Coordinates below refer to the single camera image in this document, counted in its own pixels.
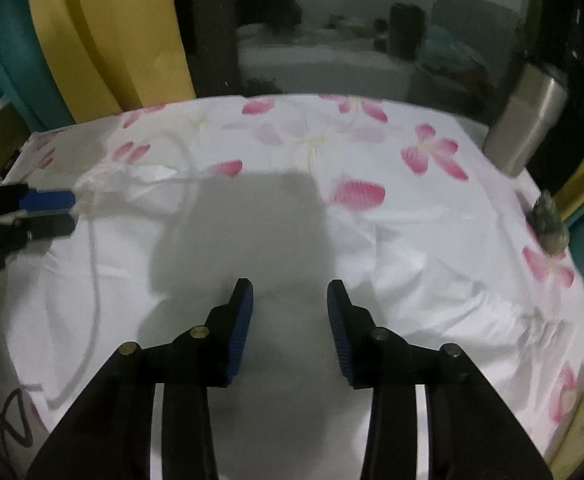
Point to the small grey figurine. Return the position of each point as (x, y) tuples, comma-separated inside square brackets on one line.
[(549, 230)]

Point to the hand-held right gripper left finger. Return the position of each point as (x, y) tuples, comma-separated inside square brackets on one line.
[(240, 332)]

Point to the white shirt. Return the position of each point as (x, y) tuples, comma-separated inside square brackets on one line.
[(122, 177)]

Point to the stainless steel tumbler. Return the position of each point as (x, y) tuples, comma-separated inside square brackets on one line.
[(527, 120)]

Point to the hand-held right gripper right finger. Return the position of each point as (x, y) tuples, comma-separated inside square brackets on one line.
[(339, 332)]

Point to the pink floral white bedsheet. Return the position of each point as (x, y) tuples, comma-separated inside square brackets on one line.
[(422, 260)]

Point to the brown cardboard box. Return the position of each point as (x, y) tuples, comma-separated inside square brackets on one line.
[(2, 145)]

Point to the dark framed glass window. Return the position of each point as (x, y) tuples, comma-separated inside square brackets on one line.
[(347, 35)]

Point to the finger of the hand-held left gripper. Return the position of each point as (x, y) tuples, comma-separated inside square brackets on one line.
[(49, 226), (47, 201)]

